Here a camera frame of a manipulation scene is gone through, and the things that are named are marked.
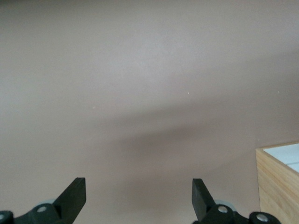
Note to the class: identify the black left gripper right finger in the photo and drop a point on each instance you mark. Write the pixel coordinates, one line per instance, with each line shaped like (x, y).
(202, 200)

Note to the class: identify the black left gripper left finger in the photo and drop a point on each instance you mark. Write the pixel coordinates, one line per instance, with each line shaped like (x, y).
(70, 200)

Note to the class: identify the light wooden drawer cabinet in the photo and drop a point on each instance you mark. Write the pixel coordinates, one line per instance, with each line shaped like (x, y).
(275, 191)

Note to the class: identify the brown table cover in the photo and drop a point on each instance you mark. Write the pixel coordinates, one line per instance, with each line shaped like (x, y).
(140, 70)

